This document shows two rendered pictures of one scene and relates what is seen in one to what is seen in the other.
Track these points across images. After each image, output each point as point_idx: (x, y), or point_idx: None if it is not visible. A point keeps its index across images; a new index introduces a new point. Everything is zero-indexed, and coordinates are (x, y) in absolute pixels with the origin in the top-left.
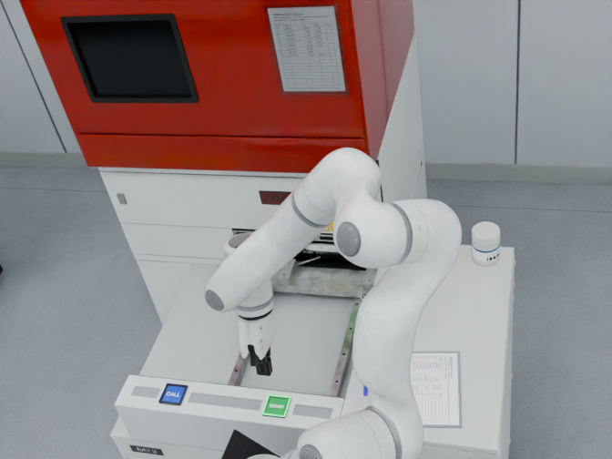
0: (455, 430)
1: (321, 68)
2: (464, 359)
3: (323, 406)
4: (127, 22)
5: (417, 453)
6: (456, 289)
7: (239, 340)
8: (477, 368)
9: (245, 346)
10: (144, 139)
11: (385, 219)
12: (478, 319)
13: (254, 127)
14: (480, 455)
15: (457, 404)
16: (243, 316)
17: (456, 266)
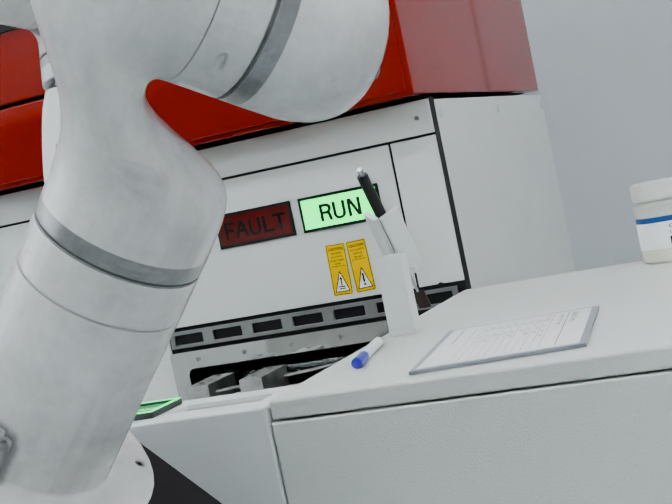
0: (570, 351)
1: None
2: (607, 310)
3: (252, 396)
4: None
5: (362, 10)
6: (604, 282)
7: (42, 138)
8: (639, 309)
9: (51, 149)
10: (10, 115)
11: None
12: (649, 286)
13: None
14: (638, 384)
15: (580, 332)
16: (53, 75)
17: (608, 273)
